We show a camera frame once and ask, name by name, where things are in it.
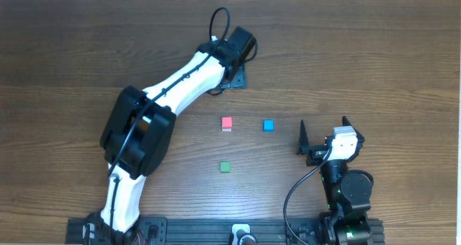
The white cube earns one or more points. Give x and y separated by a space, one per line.
227 129

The blue cube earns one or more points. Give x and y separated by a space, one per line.
268 125

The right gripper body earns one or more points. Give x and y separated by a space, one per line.
317 154

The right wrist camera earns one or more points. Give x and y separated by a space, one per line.
344 142

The red cube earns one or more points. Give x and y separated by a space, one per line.
227 122

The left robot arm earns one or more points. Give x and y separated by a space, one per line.
187 84

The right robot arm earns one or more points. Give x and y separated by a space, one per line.
347 194

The green cube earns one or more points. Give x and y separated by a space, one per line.
225 166

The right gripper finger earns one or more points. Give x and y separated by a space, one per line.
303 140
354 131

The mounting rail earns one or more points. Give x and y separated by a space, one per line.
201 232

